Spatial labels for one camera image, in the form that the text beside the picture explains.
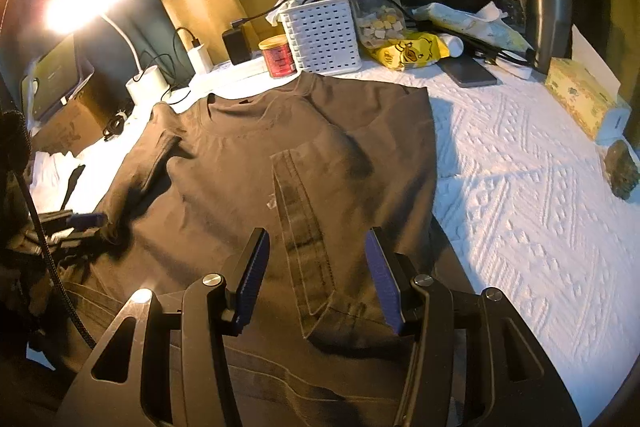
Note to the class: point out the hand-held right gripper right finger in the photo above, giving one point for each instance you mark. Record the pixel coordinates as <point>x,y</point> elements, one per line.
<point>382,282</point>

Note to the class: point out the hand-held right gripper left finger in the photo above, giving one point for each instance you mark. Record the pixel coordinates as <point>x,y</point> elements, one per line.
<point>252,277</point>

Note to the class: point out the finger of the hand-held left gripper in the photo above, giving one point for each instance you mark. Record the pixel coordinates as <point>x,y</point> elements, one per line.
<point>75,239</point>
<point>85,220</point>

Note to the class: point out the dark olive t-shirt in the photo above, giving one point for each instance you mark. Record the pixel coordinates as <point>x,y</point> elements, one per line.
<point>225,167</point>

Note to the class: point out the white cloth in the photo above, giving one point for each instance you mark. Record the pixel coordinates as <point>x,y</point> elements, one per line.
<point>50,177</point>

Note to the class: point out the brown cardboard box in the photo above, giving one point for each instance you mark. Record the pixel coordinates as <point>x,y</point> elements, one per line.
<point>75,127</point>

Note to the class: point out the tablet screen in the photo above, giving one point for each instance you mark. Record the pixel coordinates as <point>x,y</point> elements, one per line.
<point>55,77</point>

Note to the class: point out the white desk lamp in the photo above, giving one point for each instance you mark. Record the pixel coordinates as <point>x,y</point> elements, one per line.
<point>147,84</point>

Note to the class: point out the white charger plug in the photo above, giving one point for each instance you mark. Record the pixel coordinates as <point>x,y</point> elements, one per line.
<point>200,59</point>

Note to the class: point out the white power strip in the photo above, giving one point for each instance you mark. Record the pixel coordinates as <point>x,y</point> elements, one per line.
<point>235,69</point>

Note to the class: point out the red tin can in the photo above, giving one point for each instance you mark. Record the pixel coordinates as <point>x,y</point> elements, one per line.
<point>277,59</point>

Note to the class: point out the dark smartphone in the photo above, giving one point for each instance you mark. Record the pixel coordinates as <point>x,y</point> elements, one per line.
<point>467,72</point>

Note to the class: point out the yellow snack bag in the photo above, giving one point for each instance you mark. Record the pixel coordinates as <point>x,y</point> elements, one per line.
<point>405,54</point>

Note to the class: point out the black charger plug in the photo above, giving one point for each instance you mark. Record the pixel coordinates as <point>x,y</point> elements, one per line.
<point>236,47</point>

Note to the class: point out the white tube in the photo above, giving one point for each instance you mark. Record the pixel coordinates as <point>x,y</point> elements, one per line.
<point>452,46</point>

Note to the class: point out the white perforated plastic basket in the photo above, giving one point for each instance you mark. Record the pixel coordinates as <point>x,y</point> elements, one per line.
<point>320,37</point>

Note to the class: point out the crumpled white tissue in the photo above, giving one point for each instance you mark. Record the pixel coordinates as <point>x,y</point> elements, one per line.
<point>274,16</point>

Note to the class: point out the grey rock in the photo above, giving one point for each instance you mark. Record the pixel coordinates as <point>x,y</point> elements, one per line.
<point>622,172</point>

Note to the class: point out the clear snack jar white lid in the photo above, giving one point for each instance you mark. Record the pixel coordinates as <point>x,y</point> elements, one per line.
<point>375,17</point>

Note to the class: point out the yellow tissue box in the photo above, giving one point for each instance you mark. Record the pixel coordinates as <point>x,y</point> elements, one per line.
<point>570,92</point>

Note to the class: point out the wet wipes pack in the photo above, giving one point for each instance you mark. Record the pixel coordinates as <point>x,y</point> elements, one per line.
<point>465,24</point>

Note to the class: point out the steel tumbler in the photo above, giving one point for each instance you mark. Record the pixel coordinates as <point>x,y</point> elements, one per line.
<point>547,27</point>

